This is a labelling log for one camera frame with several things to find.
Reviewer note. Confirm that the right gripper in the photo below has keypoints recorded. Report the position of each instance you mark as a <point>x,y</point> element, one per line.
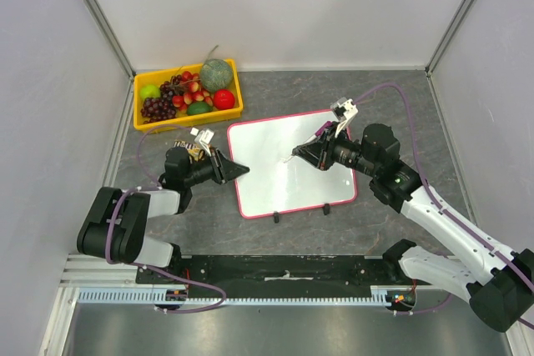
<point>326,152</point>

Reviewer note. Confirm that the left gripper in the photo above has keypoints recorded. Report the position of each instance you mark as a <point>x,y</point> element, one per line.
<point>224,169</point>

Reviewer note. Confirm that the pink framed whiteboard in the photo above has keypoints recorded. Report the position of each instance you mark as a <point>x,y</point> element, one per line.
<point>277,183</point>

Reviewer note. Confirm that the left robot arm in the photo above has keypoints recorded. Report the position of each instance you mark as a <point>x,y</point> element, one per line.
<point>115,227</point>

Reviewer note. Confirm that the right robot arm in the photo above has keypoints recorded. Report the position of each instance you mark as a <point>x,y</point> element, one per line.
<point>494,279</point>

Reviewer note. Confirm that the yellow snack packet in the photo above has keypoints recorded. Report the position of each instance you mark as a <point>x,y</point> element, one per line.
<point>195,152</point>

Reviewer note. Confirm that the red apple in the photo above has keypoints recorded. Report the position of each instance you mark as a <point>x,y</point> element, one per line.
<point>223,99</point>

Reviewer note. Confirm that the green lime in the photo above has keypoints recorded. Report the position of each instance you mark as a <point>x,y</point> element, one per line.
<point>198,108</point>

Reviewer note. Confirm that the green netted melon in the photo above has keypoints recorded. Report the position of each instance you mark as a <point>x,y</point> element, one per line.
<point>216,74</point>

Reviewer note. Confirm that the dark purple grape bunch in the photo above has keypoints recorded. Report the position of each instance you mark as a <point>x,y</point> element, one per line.
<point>157,109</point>

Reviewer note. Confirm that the green apple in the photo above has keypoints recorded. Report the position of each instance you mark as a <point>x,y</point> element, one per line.
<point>149,91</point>

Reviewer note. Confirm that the yellow plastic bin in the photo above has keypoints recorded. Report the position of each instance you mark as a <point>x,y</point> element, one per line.
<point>162,79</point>

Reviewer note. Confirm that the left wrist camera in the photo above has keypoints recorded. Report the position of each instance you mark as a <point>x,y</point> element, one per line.
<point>203,138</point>

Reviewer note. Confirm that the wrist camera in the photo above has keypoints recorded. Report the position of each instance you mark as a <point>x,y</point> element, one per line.
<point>203,138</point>
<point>345,111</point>

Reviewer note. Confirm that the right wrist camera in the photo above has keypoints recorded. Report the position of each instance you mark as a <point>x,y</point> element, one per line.
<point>345,111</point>

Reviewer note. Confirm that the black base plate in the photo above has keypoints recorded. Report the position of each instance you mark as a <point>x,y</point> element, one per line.
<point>220,270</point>

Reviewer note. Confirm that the light blue cable duct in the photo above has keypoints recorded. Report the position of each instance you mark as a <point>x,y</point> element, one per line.
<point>166,296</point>

